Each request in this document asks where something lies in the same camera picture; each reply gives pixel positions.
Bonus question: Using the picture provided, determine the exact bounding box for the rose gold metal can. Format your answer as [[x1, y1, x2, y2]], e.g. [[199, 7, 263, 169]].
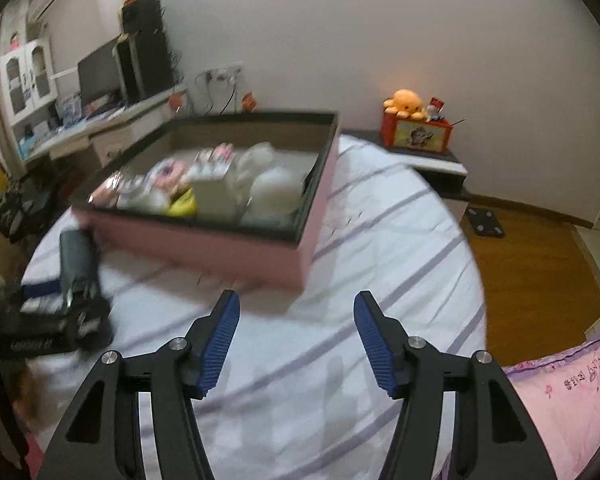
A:
[[88, 171, 123, 207]]

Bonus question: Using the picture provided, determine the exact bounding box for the yellow highlighter marker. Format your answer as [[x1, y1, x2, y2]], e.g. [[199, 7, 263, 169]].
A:
[[166, 188, 197, 218]]

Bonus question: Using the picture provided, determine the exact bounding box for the pink keycap block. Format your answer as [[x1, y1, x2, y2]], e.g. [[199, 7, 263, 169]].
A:
[[147, 158, 188, 193]]

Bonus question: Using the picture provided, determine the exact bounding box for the white square charger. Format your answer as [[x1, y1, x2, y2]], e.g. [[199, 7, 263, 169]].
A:
[[185, 162, 238, 220]]

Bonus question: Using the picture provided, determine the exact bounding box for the pink storage box tray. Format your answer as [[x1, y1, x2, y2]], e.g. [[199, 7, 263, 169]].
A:
[[72, 112, 339, 289]]

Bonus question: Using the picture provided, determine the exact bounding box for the white astronaut figurine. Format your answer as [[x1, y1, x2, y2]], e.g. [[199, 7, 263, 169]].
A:
[[234, 142, 304, 218]]

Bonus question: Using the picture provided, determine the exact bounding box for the black remote control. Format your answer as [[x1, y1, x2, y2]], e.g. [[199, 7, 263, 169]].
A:
[[59, 229, 112, 351]]

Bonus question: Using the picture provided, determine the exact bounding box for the white round plug device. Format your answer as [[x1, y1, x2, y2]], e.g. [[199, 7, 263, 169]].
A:
[[117, 176, 171, 214]]

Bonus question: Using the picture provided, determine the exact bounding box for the pink block toy figure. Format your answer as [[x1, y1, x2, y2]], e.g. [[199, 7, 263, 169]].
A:
[[195, 142, 235, 165]]

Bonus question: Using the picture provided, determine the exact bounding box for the office chair with clothes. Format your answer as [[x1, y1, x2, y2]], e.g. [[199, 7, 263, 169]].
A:
[[0, 162, 58, 244]]

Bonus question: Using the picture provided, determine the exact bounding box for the pink bedding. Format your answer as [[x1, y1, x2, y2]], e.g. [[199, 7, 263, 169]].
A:
[[504, 334, 600, 479]]

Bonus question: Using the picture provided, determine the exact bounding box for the white desk with drawers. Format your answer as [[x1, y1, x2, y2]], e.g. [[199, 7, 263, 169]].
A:
[[26, 84, 187, 165]]

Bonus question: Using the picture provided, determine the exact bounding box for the black floor scale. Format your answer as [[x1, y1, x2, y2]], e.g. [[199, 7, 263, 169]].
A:
[[465, 206, 505, 238]]

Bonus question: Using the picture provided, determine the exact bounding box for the white glass door cabinet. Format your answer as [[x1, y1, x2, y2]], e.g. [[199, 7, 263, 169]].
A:
[[0, 38, 58, 126]]

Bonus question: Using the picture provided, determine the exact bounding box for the black computer monitor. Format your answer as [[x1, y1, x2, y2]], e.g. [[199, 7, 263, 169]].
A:
[[78, 39, 121, 107]]

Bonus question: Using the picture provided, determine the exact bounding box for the bottle with orange cap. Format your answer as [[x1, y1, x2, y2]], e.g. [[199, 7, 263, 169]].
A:
[[168, 92, 186, 118]]

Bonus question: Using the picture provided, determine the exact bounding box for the pink doll figure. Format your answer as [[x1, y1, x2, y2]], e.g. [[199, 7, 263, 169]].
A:
[[8, 32, 21, 51]]

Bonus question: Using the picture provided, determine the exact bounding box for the black computer tower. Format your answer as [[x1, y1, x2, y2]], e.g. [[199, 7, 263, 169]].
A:
[[112, 30, 175, 103]]

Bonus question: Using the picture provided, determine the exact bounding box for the black low cabinet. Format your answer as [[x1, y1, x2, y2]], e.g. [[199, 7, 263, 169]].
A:
[[341, 129, 470, 222]]

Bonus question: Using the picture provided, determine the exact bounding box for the red snack bag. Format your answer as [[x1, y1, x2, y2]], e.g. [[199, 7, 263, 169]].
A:
[[242, 92, 258, 113]]

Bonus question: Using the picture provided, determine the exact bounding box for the black speaker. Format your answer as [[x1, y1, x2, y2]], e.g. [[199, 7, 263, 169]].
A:
[[120, 0, 163, 34]]

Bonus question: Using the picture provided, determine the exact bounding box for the red toy box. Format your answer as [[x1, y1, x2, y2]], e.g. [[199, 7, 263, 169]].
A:
[[380, 113, 453, 154]]

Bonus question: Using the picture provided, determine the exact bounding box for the orange octopus plush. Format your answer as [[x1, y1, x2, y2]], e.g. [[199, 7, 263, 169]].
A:
[[382, 89, 426, 120]]

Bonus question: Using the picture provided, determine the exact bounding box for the wall power outlet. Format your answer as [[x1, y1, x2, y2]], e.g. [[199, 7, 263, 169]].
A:
[[202, 62, 242, 84]]

